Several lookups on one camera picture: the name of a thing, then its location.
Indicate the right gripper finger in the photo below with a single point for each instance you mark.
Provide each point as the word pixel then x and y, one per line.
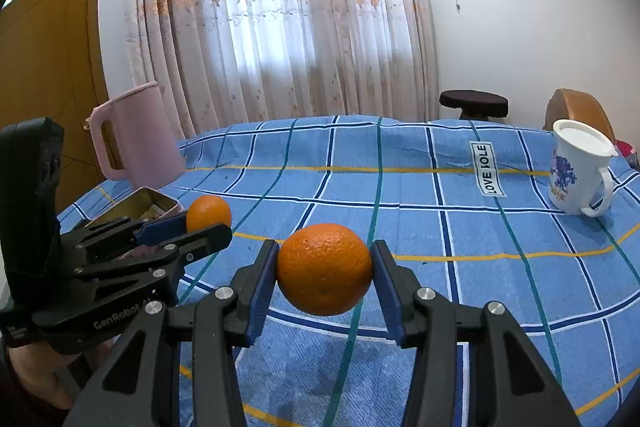
pixel 164 266
pixel 116 237

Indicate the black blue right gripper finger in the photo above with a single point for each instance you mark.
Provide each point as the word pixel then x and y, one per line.
pixel 138 383
pixel 472 361

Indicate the pink electric kettle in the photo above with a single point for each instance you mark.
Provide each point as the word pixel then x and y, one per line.
pixel 143 136

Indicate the large front orange mandarin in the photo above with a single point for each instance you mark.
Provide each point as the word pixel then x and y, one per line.
pixel 324 269

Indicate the dark round stool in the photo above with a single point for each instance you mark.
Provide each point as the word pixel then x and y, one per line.
pixel 475 105

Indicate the person's left hand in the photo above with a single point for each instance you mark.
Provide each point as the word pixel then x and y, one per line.
pixel 32 373

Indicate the wooden door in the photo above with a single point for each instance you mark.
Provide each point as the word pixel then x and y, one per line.
pixel 51 66

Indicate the pink metal tin box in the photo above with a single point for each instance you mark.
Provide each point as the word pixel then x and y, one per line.
pixel 144 204

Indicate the blue plaid tablecloth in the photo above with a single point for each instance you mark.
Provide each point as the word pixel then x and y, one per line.
pixel 466 208

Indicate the small orange mandarin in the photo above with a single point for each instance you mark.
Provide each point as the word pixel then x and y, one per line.
pixel 206 211

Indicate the white mug blue print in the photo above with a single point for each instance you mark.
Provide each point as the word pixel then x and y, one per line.
pixel 579 181

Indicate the sheer floral curtain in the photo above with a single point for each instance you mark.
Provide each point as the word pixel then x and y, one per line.
pixel 224 62

